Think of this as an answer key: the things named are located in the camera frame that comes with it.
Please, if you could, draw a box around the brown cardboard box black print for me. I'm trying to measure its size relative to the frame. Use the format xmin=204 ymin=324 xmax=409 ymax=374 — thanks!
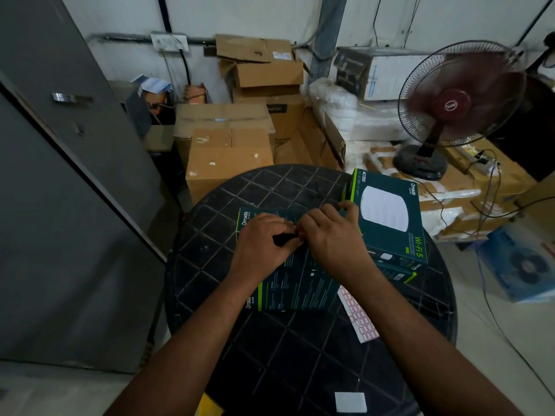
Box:
xmin=233 ymin=94 xmax=305 ymax=141

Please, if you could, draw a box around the black power cable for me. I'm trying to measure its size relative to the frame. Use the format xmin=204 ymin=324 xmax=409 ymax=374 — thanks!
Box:
xmin=470 ymin=151 xmax=555 ymax=389

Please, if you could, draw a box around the grey box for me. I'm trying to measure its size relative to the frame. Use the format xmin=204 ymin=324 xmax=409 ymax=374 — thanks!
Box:
xmin=108 ymin=81 xmax=153 ymax=140

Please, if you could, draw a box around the white power strip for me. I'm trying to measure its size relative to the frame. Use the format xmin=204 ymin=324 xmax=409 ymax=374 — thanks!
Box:
xmin=459 ymin=144 xmax=501 ymax=174

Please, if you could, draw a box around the white and black carton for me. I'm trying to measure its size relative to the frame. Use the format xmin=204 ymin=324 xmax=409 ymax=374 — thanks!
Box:
xmin=333 ymin=46 xmax=432 ymax=103

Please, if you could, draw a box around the person's right forearm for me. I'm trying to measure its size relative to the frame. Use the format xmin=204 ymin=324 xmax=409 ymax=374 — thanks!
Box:
xmin=340 ymin=264 xmax=526 ymax=416

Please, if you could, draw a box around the pink and white sticker sheet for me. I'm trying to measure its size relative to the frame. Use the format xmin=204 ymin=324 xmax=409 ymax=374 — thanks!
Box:
xmin=337 ymin=285 xmax=380 ymax=343

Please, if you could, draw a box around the maroon table fan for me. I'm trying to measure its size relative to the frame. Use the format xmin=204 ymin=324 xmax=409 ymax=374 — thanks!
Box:
xmin=392 ymin=39 xmax=528 ymax=182

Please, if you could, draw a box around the small black tool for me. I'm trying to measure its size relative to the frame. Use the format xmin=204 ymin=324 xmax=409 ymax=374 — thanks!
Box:
xmin=272 ymin=231 xmax=303 ymax=247

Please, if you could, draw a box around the person's left hand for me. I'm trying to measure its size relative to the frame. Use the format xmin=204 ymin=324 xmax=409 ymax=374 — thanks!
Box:
xmin=228 ymin=212 xmax=305 ymax=284

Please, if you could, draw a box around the taped brown cardboard box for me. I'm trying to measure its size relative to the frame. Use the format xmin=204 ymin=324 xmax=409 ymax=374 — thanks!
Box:
xmin=186 ymin=127 xmax=275 ymax=205

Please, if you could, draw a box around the person's right hand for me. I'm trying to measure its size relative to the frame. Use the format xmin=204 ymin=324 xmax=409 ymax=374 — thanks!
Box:
xmin=296 ymin=200 xmax=378 ymax=285

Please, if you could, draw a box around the open brown cardboard box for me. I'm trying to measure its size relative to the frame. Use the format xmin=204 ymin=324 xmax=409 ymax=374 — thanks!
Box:
xmin=215 ymin=34 xmax=305 ymax=99

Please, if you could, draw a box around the blue and white booklet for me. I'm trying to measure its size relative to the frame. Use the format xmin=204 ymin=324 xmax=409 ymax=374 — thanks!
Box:
xmin=131 ymin=74 xmax=173 ymax=95

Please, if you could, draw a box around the flattened cardboard with white tape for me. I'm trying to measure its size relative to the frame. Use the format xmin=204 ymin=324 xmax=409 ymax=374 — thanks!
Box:
xmin=363 ymin=138 xmax=539 ymax=241

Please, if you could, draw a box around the orange device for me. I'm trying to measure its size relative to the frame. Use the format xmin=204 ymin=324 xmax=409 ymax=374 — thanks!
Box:
xmin=183 ymin=83 xmax=210 ymax=104

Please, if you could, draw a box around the white square label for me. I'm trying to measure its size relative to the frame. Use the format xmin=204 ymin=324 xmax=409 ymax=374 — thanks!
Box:
xmin=334 ymin=391 xmax=368 ymax=414

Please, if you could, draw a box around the teal box with white disc picture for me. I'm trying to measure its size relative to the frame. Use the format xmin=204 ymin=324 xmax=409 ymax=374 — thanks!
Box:
xmin=343 ymin=168 xmax=429 ymax=267

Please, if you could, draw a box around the yellow object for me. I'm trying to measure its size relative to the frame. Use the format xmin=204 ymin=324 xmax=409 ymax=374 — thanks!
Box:
xmin=197 ymin=393 xmax=224 ymax=416

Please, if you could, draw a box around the dark teal product box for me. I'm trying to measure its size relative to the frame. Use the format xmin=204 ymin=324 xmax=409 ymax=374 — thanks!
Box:
xmin=236 ymin=205 xmax=361 ymax=313

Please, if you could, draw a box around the grey metal pillar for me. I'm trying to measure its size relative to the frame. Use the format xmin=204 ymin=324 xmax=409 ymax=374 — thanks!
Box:
xmin=310 ymin=0 xmax=349 ymax=76

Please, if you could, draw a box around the tilted open cardboard box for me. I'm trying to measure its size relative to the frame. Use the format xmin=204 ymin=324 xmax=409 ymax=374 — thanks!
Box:
xmin=273 ymin=107 xmax=347 ymax=170

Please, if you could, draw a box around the white wall socket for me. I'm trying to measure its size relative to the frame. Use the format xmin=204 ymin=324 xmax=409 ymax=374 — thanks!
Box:
xmin=149 ymin=32 xmax=190 ymax=53

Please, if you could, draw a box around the blue fan carton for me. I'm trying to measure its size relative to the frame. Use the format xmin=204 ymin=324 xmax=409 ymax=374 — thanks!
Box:
xmin=476 ymin=225 xmax=555 ymax=304

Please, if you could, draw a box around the person's left forearm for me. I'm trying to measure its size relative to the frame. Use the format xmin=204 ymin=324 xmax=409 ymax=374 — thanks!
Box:
xmin=104 ymin=269 xmax=263 ymax=416

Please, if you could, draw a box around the silver cabinet handle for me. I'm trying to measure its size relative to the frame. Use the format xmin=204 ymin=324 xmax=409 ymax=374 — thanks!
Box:
xmin=51 ymin=92 xmax=94 ymax=105

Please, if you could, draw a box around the grey metal cabinet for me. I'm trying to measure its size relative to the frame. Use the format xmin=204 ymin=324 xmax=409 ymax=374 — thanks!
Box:
xmin=0 ymin=0 xmax=175 ymax=374

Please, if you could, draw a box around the wide brown cardboard box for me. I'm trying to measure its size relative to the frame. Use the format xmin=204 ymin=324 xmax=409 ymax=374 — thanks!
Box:
xmin=173 ymin=102 xmax=276 ymax=167

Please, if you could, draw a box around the white foam packing pile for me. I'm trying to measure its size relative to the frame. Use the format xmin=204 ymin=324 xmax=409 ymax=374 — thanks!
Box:
xmin=307 ymin=77 xmax=406 ymax=143

